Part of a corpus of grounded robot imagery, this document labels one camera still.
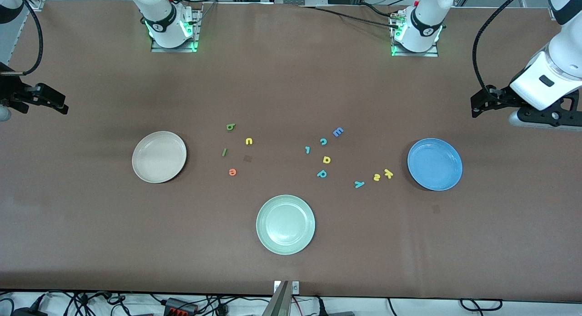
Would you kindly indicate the teal foam letter d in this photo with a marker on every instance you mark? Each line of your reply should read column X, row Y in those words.
column 322, row 175

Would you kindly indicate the pale green plate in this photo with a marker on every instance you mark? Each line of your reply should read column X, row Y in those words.
column 285, row 225

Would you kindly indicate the beige brown plate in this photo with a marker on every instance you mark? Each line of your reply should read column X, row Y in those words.
column 159, row 157

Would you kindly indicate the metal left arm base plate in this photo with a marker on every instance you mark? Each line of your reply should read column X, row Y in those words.
column 432, row 55

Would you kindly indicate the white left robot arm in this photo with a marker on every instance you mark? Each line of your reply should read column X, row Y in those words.
column 423, row 20

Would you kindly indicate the black left camera bracket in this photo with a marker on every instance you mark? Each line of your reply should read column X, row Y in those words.
column 564, row 111

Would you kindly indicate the aluminium frame corner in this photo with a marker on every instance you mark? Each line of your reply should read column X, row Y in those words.
column 36, row 4

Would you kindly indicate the blue plate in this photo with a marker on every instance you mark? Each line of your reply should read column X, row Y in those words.
column 434, row 164

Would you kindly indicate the blue foam letter E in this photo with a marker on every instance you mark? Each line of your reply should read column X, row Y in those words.
column 338, row 132

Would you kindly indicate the black orange power strip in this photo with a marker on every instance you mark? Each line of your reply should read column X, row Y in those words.
column 179, row 307

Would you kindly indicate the aluminium camera post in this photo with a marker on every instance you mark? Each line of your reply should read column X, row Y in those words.
column 279, row 302

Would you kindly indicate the perforated metal edge strip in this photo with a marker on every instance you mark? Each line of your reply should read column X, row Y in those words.
column 17, row 36

